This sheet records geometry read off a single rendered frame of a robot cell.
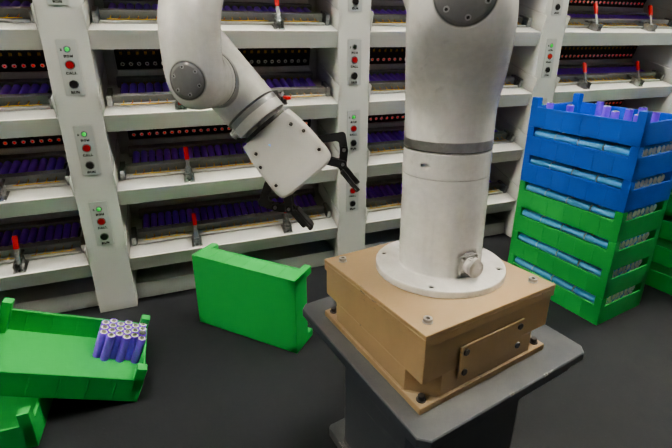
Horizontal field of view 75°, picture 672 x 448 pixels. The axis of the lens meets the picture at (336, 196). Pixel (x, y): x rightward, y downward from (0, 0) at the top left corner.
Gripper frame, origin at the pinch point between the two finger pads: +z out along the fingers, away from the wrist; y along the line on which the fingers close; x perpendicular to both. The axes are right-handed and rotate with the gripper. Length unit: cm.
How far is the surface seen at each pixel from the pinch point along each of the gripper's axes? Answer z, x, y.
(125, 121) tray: -43, 43, -32
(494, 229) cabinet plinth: 60, 97, 29
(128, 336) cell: -3, 26, -58
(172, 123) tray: -36, 47, -24
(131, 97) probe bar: -47, 46, -27
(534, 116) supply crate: 24, 58, 52
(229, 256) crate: -1, 39, -33
